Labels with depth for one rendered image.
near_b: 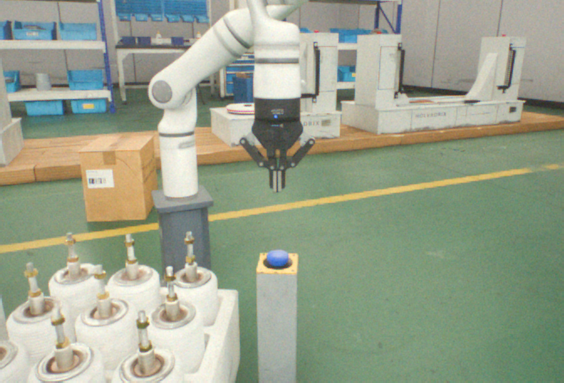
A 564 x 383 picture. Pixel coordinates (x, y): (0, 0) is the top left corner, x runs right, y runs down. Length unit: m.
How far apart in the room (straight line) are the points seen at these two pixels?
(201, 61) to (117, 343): 0.61
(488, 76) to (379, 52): 1.24
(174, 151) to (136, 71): 7.85
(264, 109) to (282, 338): 0.41
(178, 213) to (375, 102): 2.32
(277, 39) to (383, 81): 2.61
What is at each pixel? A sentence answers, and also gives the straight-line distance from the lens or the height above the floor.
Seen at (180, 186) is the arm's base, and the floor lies 0.34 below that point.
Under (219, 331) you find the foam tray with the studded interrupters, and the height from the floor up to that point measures 0.18.
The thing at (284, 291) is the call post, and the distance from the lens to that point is 0.74.
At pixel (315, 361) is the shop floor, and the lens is 1.03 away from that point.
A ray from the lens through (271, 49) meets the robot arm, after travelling 0.63.
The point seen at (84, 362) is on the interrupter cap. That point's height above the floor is 0.25.
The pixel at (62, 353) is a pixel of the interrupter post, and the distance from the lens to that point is 0.69.
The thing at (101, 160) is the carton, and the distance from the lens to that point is 1.79.
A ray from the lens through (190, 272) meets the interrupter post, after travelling 0.83.
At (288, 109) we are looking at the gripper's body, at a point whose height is 0.59.
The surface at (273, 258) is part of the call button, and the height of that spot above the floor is 0.33.
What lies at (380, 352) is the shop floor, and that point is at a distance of 1.08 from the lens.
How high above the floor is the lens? 0.68
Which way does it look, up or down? 16 degrees down
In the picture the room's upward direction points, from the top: straight up
